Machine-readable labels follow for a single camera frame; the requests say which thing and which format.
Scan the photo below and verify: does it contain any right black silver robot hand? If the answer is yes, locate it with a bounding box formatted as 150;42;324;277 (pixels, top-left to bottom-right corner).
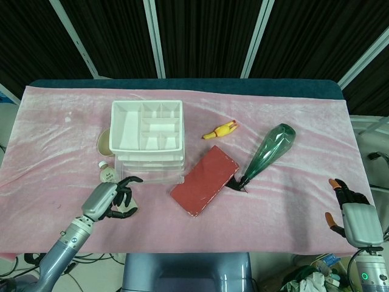
324;178;384;248

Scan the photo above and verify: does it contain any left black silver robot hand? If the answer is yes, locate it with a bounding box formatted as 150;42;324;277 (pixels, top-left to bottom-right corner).
81;175;143;222

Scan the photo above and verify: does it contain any transparent plastic drawer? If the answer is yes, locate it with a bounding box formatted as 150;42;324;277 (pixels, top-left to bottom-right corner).
114;155;186;185

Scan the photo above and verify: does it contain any white compartment tray stack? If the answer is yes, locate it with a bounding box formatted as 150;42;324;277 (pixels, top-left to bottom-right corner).
109;100;186;173

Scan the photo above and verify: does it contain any beige milk tea bottle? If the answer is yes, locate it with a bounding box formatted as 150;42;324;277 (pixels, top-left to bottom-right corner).
97;161;140;214

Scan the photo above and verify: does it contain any blue paper packet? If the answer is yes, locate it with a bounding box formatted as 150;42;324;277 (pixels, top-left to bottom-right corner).
322;254;342;269

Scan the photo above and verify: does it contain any beige round bowl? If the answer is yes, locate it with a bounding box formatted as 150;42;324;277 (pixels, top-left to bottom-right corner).
97;128;116;156

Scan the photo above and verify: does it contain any white crumpled cloth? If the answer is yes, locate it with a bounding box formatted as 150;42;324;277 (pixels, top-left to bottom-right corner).
298;271;328;292

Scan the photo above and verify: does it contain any pink velvet cloth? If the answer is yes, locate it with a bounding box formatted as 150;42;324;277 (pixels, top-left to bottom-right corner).
0;85;382;259

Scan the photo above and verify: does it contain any red rectangular box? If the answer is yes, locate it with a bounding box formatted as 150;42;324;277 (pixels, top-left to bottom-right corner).
170;145;239;218

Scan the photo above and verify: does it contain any blue-grey robot torso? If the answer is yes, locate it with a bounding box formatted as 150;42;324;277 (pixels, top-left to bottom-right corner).
121;252;255;292

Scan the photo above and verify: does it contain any green transparent plastic bottle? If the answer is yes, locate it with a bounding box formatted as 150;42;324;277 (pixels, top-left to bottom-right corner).
243;123;297;183

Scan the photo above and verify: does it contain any black pointed bottle nozzle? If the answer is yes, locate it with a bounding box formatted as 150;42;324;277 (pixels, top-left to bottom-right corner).
226;175;250;194

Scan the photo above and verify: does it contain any yellow rubber chicken toy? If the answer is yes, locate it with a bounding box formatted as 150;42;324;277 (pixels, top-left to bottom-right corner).
202;120;238;141

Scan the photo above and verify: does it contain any white frame post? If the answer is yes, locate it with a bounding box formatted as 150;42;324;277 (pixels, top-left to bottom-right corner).
337;17;389;89
49;0;106;80
242;0;276;78
142;0;167;78

